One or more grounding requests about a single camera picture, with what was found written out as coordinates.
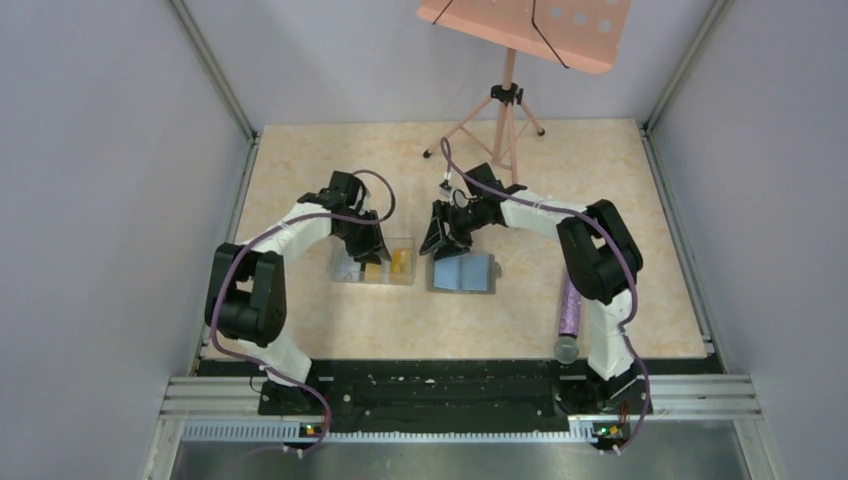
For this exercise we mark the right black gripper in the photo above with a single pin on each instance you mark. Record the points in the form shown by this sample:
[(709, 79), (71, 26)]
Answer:
[(458, 242)]

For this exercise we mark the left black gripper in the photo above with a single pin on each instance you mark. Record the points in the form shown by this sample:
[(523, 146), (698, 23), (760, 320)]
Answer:
[(372, 247)]

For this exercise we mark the clear plastic card box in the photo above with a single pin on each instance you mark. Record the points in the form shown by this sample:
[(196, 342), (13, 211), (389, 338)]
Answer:
[(343, 269)]

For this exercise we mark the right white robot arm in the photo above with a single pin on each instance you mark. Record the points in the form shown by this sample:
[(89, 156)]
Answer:
[(601, 257)]

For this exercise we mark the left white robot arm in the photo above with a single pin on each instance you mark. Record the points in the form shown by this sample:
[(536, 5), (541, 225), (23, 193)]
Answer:
[(246, 305)]

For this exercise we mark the purple glitter microphone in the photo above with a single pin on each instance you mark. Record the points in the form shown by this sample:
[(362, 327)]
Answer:
[(566, 347)]

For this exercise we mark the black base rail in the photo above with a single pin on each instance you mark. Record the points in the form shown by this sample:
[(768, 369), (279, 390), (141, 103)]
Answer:
[(461, 396)]

